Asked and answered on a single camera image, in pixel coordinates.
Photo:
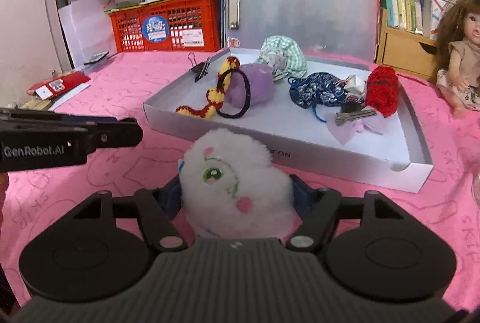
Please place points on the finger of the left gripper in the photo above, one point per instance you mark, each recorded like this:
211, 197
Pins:
108, 132

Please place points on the translucent clipboard folder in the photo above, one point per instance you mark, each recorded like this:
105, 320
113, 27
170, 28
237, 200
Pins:
341, 28

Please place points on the navy patterned scrunchie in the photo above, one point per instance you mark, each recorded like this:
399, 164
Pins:
317, 89

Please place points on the white fluffy plush toy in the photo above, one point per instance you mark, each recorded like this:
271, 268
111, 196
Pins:
230, 189

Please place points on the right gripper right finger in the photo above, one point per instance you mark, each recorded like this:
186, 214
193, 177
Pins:
371, 246

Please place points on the red plastic crate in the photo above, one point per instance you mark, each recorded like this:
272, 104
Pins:
168, 25

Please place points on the pink tablecloth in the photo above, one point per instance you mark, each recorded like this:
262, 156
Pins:
35, 199

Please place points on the small white black item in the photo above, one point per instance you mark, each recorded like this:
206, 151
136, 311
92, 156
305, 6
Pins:
353, 84

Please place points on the yellow red knitted band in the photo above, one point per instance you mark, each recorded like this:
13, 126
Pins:
215, 96

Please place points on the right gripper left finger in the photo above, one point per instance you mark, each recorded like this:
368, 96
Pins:
103, 246

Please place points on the purple monster plush toy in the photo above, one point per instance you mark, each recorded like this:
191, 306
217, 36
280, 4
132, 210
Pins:
261, 85

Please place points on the person's left hand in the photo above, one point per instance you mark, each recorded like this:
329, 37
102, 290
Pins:
4, 184

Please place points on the white cardboard tray box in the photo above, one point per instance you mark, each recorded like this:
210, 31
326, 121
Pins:
399, 159

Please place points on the red small box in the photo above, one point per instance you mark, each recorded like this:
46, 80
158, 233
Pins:
57, 86

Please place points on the brown haired doll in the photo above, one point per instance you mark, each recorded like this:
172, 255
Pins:
458, 56

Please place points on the clear glass mug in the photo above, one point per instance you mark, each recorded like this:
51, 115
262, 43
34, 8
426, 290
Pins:
475, 189

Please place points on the wooden drawer book organizer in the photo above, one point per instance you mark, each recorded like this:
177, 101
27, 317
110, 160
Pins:
406, 52

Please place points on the red knitted scrunchie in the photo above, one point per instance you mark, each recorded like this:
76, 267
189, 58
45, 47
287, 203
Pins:
382, 90

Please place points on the black binder clip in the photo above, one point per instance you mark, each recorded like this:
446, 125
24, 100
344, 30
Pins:
199, 69

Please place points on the green checked scrunchie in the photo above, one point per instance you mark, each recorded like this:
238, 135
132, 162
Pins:
284, 56

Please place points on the metal hair clip bow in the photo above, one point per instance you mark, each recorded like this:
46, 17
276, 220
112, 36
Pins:
344, 126

